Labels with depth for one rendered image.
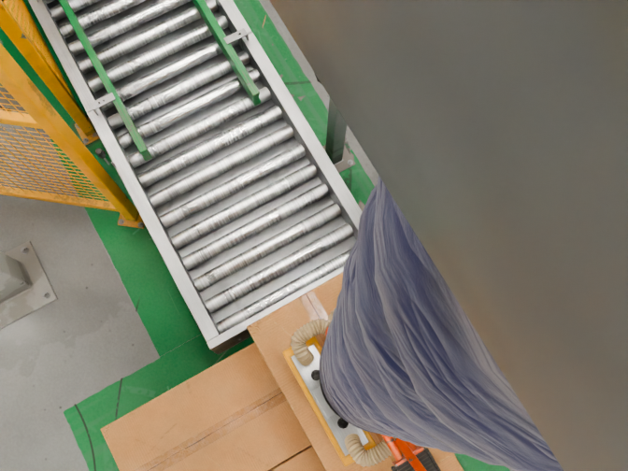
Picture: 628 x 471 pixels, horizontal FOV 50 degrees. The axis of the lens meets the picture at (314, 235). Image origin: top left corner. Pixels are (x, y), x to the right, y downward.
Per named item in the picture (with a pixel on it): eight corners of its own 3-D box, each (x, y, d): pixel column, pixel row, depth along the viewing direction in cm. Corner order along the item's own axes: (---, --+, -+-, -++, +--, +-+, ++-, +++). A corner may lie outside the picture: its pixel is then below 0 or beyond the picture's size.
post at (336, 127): (323, 155, 310) (331, 38, 213) (335, 149, 311) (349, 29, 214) (331, 167, 309) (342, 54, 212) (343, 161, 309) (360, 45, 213)
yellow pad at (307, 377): (281, 352, 182) (280, 350, 178) (313, 334, 184) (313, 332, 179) (345, 466, 175) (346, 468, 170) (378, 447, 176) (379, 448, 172)
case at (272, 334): (255, 341, 234) (246, 326, 195) (354, 284, 239) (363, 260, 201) (343, 500, 221) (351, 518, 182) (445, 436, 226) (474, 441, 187)
